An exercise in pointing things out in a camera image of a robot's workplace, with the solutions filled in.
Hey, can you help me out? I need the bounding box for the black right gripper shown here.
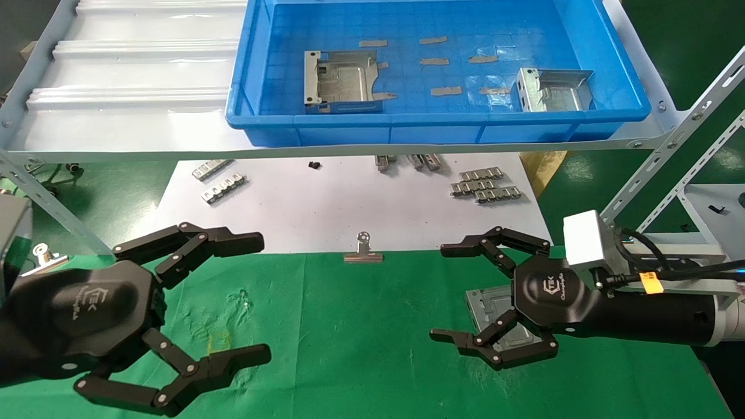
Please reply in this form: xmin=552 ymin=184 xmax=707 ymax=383
xmin=430 ymin=226 xmax=603 ymax=371

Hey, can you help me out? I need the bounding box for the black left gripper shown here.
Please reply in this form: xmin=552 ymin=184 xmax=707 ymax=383
xmin=20 ymin=259 xmax=272 ymax=418

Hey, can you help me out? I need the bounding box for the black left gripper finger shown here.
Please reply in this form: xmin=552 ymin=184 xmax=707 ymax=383
xmin=112 ymin=222 xmax=265 ymax=292

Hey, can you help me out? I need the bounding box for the flanged sheet metal plate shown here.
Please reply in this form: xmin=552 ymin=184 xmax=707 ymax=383
xmin=464 ymin=284 xmax=548 ymax=353

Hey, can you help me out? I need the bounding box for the green table cloth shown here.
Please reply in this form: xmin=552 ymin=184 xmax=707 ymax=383
xmin=0 ymin=246 xmax=734 ymax=419

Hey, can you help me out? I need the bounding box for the silver binder clip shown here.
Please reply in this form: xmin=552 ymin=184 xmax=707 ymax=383
xmin=20 ymin=243 xmax=70 ymax=274
xmin=343 ymin=231 xmax=385 ymax=264

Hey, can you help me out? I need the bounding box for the large blue plastic bin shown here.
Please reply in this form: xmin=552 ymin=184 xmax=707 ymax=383
xmin=226 ymin=0 xmax=651 ymax=147

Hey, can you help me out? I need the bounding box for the flat stamped metal plate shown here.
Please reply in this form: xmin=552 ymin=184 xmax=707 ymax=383
xmin=304 ymin=50 xmax=382 ymax=114

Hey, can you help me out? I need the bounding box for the clear plastic bag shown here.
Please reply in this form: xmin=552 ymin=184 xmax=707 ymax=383
xmin=464 ymin=74 xmax=516 ymax=111

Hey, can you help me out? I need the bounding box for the white angle-iron storage rack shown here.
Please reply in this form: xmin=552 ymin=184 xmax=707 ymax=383
xmin=634 ymin=111 xmax=745 ymax=262

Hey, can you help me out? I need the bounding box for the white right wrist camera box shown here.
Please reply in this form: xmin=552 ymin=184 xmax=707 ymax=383
xmin=563 ymin=210 xmax=618 ymax=274

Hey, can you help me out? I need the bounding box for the grey metal shelf frame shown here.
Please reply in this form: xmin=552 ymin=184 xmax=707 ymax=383
xmin=0 ymin=0 xmax=745 ymax=257

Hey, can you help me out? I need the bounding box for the folded metal bracket part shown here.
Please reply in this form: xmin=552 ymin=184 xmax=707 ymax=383
xmin=511 ymin=68 xmax=594 ymax=112

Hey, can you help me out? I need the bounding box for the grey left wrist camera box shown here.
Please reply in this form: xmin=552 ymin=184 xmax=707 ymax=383
xmin=0 ymin=195 xmax=34 ymax=292

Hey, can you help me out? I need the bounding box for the black camera cable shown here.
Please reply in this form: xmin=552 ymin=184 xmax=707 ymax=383
xmin=605 ymin=228 xmax=745 ymax=287

